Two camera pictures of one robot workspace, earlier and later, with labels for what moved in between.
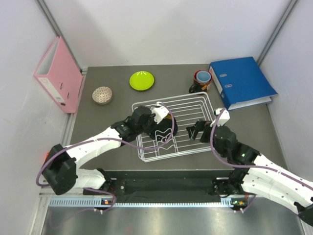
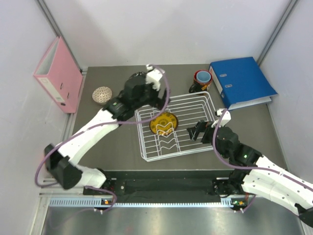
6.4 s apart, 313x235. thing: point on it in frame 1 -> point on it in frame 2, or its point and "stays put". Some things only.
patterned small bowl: x=102 y=95 stays put
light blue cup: x=203 y=76 stays put
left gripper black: x=154 y=124 -> x=160 y=103
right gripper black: x=204 y=126 stays put
